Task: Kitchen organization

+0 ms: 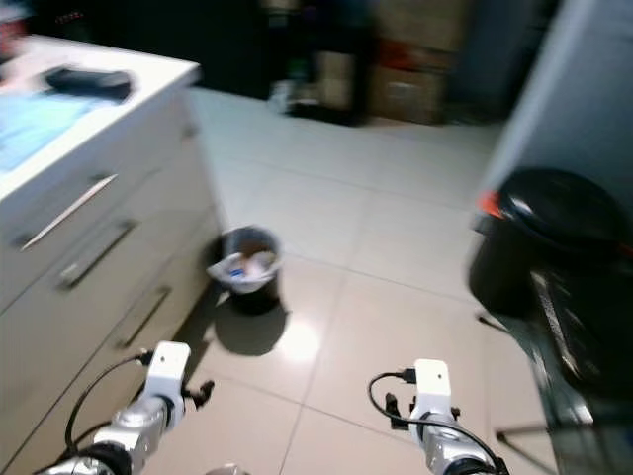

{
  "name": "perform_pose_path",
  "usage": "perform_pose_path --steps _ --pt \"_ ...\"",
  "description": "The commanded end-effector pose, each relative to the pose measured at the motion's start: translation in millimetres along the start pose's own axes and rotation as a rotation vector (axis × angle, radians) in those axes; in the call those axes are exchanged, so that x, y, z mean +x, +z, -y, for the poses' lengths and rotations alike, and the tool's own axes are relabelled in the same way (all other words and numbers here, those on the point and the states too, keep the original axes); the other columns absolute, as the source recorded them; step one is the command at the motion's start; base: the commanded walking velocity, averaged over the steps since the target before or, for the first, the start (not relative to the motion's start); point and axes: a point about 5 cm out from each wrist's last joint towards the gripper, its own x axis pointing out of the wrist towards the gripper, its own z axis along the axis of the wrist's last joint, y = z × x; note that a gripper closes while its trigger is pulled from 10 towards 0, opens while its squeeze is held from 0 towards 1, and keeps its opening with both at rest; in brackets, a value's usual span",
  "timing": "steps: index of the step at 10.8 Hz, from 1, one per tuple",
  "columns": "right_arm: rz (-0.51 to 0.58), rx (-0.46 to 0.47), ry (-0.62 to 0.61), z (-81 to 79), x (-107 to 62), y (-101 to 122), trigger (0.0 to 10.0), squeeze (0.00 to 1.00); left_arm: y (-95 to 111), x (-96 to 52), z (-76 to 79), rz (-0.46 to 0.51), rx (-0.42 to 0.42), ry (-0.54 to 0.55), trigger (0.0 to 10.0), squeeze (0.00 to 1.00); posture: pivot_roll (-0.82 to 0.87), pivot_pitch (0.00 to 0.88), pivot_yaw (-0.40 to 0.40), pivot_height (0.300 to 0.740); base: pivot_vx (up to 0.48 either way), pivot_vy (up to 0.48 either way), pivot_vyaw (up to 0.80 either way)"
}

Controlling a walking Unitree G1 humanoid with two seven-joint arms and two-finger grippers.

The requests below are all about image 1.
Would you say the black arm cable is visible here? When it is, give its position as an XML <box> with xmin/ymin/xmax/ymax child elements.
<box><xmin>64</xmin><ymin>350</ymin><xmax>155</xmax><ymax>451</ymax></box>
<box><xmin>367</xmin><ymin>367</ymin><xmax>507</xmax><ymax>468</ymax></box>

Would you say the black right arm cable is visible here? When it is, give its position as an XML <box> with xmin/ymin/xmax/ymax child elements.
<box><xmin>367</xmin><ymin>367</ymin><xmax>507</xmax><ymax>468</ymax></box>

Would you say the grey door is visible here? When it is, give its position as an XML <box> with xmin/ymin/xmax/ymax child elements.
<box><xmin>478</xmin><ymin>0</ymin><xmax>633</xmax><ymax>214</ymax></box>

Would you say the light blue cloth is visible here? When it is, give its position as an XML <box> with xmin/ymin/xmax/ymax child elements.
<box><xmin>0</xmin><ymin>91</ymin><xmax>108</xmax><ymax>175</ymax></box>

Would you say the brown cardboard box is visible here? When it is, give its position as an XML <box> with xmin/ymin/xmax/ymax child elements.
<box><xmin>374</xmin><ymin>0</ymin><xmax>474</xmax><ymax>68</ymax></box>
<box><xmin>367</xmin><ymin>65</ymin><xmax>449</xmax><ymax>126</ymax></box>

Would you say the dark shelf unit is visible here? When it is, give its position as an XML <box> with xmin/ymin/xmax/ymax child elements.
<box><xmin>262</xmin><ymin>0</ymin><xmax>372</xmax><ymax>125</ymax></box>

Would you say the small dark waste bin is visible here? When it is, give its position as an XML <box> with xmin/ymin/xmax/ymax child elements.
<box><xmin>208</xmin><ymin>226</ymin><xmax>284</xmax><ymax>316</ymax></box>

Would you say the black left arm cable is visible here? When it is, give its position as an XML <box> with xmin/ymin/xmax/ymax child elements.
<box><xmin>64</xmin><ymin>350</ymin><xmax>155</xmax><ymax>451</ymax></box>

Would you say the large black lidded bin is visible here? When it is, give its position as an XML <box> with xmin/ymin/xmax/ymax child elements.
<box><xmin>467</xmin><ymin>166</ymin><xmax>633</xmax><ymax>328</ymax></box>

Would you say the white bin liner bag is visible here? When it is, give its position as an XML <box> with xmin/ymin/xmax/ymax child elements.
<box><xmin>208</xmin><ymin>249</ymin><xmax>280</xmax><ymax>293</ymax></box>

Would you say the white drawer cabinet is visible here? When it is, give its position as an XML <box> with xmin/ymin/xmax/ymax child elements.
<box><xmin>0</xmin><ymin>35</ymin><xmax>224</xmax><ymax>468</ymax></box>

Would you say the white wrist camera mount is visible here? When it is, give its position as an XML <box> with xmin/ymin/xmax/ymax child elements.
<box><xmin>145</xmin><ymin>341</ymin><xmax>192</xmax><ymax>399</ymax></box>
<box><xmin>412</xmin><ymin>358</ymin><xmax>453</xmax><ymax>422</ymax></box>

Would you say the black pouch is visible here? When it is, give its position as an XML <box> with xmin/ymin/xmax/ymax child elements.
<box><xmin>44</xmin><ymin>65</ymin><xmax>134</xmax><ymax>103</ymax></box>

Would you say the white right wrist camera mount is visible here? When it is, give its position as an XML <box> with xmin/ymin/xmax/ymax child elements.
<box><xmin>412</xmin><ymin>358</ymin><xmax>453</xmax><ymax>422</ymax></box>

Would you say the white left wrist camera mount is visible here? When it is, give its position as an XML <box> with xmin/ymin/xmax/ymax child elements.
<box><xmin>145</xmin><ymin>341</ymin><xmax>192</xmax><ymax>399</ymax></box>

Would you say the silver drawer handle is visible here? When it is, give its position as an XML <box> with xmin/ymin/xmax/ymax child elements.
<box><xmin>56</xmin><ymin>219</ymin><xmax>138</xmax><ymax>291</ymax></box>
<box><xmin>20</xmin><ymin>173</ymin><xmax>119</xmax><ymax>250</ymax></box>
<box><xmin>115</xmin><ymin>286</ymin><xmax>173</xmax><ymax>350</ymax></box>

